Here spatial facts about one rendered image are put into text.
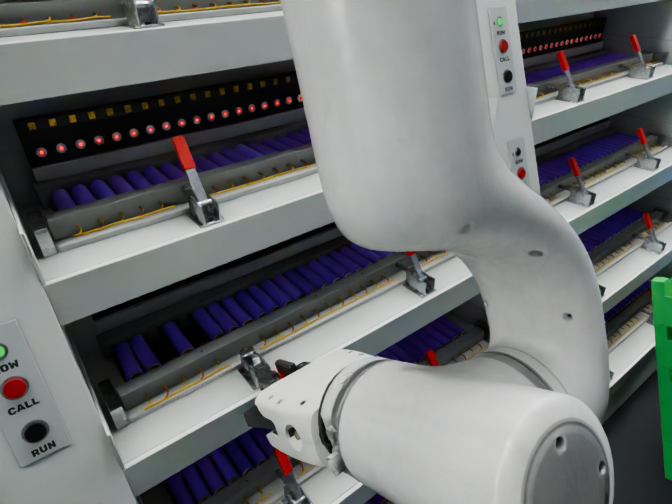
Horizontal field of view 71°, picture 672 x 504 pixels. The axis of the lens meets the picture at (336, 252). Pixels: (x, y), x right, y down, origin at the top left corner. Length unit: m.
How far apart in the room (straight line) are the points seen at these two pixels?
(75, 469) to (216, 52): 0.42
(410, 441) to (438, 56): 0.18
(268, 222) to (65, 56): 0.24
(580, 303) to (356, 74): 0.18
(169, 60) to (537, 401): 0.43
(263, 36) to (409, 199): 0.37
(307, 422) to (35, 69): 0.36
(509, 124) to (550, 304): 0.52
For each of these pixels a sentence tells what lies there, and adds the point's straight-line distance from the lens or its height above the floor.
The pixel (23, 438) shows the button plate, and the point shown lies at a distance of 0.50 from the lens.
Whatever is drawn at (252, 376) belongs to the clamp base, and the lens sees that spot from 0.55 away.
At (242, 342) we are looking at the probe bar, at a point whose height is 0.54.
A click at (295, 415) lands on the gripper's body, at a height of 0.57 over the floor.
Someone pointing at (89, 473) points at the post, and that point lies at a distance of 0.53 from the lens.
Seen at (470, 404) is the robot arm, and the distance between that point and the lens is 0.25.
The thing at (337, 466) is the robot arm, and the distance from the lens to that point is 0.33.
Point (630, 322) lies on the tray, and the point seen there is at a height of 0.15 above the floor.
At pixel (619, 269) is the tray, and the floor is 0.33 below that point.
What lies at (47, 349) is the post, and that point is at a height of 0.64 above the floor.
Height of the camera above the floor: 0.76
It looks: 15 degrees down
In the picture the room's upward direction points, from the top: 14 degrees counter-clockwise
